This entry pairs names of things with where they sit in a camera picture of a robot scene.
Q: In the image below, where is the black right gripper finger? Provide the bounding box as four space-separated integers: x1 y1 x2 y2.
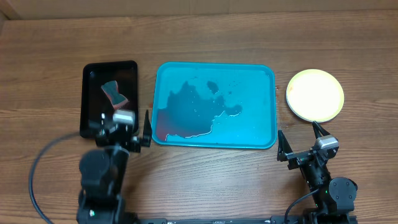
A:
277 129 293 156
312 121 330 139

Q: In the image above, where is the yellow plate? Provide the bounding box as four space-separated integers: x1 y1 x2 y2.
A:
285 69 345 123

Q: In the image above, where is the orange green scrub sponge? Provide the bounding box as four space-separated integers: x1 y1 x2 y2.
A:
101 80 129 110

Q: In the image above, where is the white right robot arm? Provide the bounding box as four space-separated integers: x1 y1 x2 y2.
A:
277 121 358 224

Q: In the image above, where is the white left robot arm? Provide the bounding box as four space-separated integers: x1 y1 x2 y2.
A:
76 110 152 224

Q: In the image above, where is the black plastic tray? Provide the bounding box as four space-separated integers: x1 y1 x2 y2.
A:
80 60 139 139

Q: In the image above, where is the teal plastic tray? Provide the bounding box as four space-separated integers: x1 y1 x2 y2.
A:
152 62 277 149

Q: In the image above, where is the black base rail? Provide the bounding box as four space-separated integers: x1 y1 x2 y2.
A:
133 215 358 224

